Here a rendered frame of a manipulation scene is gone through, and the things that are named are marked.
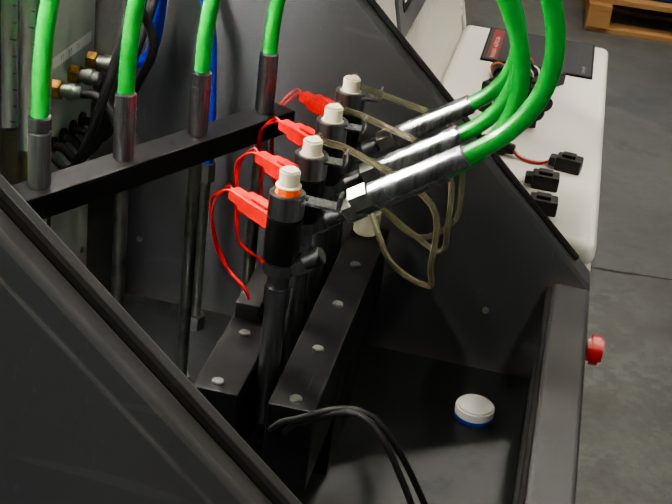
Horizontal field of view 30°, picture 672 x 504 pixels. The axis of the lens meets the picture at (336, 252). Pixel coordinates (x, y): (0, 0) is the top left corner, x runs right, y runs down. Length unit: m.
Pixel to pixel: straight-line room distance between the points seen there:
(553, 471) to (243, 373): 0.26
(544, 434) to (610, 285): 2.38
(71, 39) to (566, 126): 0.67
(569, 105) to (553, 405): 0.68
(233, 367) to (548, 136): 0.68
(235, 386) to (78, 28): 0.43
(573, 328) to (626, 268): 2.32
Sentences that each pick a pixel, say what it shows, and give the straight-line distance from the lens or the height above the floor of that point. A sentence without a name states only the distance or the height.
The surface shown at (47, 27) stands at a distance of 0.96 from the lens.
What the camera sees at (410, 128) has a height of 1.11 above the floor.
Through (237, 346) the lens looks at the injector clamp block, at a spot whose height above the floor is 0.98.
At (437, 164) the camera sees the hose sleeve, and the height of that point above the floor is 1.19.
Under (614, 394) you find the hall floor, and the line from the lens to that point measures 2.96.
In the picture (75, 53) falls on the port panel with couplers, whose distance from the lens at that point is 1.26.
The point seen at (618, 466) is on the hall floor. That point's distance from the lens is 2.73.
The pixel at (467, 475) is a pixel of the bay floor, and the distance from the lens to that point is 1.20.
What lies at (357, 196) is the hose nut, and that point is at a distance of 0.93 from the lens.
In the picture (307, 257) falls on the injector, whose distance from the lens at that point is 0.96.
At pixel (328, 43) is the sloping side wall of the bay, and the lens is 1.23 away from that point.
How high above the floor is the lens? 1.54
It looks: 28 degrees down
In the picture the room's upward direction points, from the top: 8 degrees clockwise
